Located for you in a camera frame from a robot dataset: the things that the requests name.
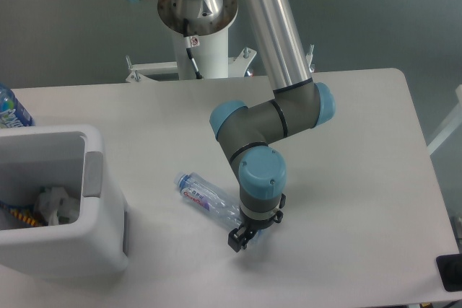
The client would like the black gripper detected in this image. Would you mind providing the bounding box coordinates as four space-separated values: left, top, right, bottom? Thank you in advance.
227 193 286 252

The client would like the clear plastic water bottle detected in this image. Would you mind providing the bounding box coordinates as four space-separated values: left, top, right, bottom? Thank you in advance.
174 172 243 234

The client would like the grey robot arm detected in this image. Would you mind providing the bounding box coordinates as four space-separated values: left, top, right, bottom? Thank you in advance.
130 0 336 251

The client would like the white trash can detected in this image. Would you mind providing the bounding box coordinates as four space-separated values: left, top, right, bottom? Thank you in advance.
1 125 128 278

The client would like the black device at table edge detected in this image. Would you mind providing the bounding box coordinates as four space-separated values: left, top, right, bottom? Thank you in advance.
436 253 461 292

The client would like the yellow blue snack wrapper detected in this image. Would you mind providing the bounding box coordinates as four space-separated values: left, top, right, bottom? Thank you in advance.
1 201 43 227

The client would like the blue labelled drink bottle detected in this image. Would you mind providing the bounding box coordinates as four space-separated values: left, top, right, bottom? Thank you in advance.
1 84 35 128

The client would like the white table clamp bracket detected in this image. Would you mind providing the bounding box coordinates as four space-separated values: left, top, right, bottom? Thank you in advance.
305 44 315 73

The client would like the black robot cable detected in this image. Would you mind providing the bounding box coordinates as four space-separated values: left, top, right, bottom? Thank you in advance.
181 18 204 80

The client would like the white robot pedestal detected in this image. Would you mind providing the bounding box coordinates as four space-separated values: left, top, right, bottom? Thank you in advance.
126 0 257 83

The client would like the white frame bar right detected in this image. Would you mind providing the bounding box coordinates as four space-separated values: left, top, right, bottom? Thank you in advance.
427 85 461 155

